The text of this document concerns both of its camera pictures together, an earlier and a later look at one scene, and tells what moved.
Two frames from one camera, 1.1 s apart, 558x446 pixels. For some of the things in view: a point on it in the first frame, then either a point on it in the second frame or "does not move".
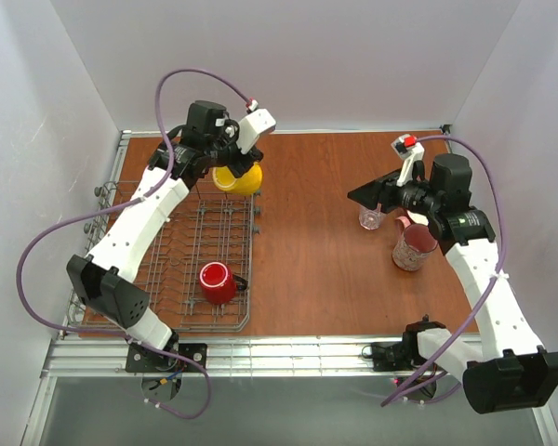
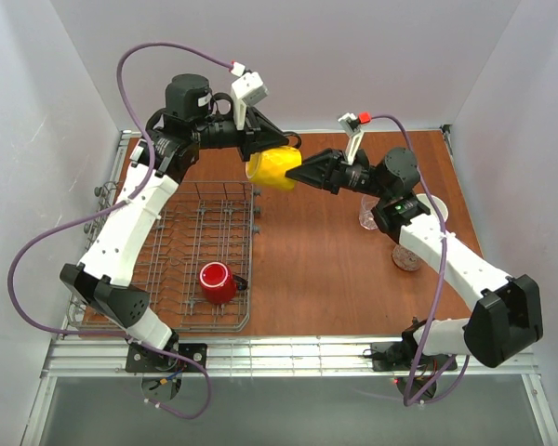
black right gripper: [392, 189] → [334, 170]
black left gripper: [241, 161] → [249, 137]
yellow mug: [224, 178] → [270, 166]
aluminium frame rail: [234, 356] does not move
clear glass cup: [370, 219] does not move
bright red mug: [218, 282] does not move
